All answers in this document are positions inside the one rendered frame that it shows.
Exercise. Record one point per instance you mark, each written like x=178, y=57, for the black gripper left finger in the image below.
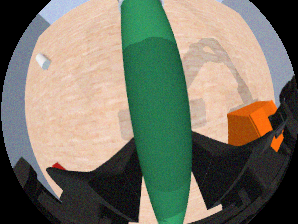
x=116, y=183

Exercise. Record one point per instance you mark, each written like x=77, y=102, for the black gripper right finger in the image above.
x=217, y=166

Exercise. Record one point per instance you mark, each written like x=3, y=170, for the light grey cylinder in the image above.
x=43, y=61

